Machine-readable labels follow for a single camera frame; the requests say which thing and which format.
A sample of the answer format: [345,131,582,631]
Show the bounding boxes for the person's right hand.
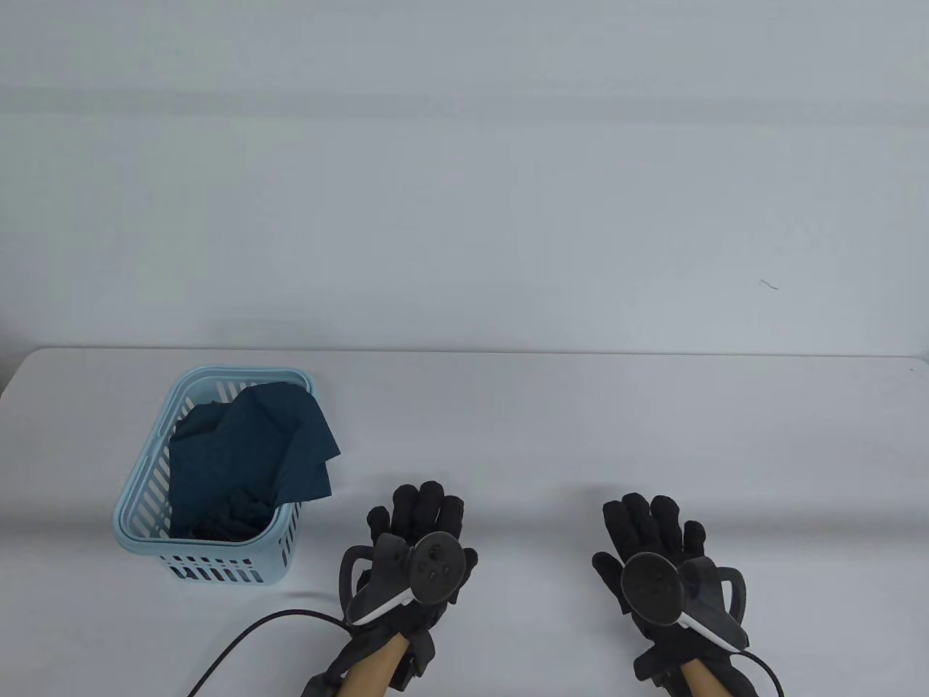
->
[592,492,750,672]

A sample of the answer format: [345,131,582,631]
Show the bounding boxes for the person's left hand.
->
[341,481,478,658]

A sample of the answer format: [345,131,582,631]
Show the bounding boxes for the dark teal shorts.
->
[168,383,342,542]

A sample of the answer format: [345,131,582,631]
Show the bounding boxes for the person's right forearm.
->
[682,664,728,697]

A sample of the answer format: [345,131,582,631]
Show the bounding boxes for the person's left forearm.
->
[340,633,407,697]

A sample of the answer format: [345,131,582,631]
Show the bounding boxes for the black and white controller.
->
[341,532,465,627]
[621,552,750,651]

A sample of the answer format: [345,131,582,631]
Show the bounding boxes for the light blue plastic basket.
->
[112,365,320,587]

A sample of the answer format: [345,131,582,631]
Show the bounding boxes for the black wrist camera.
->
[392,643,435,690]
[634,648,682,687]

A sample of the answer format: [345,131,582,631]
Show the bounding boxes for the black cable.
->
[733,648,786,697]
[187,610,354,697]

